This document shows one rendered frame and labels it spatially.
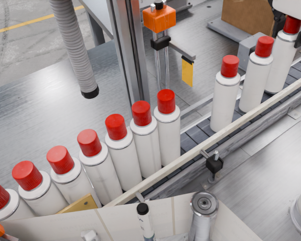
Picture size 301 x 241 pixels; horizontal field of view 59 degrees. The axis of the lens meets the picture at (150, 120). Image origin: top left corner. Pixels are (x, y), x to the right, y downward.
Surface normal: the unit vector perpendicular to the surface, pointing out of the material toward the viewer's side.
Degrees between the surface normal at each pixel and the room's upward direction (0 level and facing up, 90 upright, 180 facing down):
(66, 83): 0
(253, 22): 90
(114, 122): 3
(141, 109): 2
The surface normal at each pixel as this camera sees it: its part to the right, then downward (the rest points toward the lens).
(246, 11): -0.83, 0.46
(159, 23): 0.57, 0.57
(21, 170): -0.07, -0.71
